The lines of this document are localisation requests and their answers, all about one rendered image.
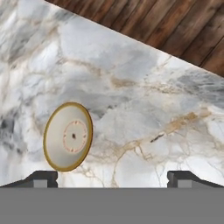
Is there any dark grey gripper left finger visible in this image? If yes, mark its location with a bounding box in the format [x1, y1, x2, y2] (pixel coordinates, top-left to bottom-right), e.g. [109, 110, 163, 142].
[0, 170, 59, 188]

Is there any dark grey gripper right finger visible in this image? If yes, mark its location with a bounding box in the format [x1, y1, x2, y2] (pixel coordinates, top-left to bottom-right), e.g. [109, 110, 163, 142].
[166, 170, 224, 188]

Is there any white bowl with gold rim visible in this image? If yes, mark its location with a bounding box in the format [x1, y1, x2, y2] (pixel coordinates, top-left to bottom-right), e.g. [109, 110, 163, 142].
[43, 101, 94, 172]

